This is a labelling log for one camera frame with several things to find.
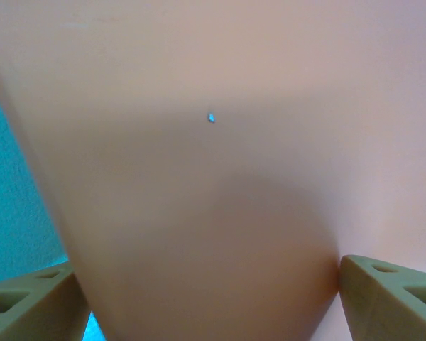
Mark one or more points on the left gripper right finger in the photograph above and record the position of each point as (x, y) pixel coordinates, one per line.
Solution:
(394, 305)

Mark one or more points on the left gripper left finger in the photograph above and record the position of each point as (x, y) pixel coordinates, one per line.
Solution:
(28, 309)

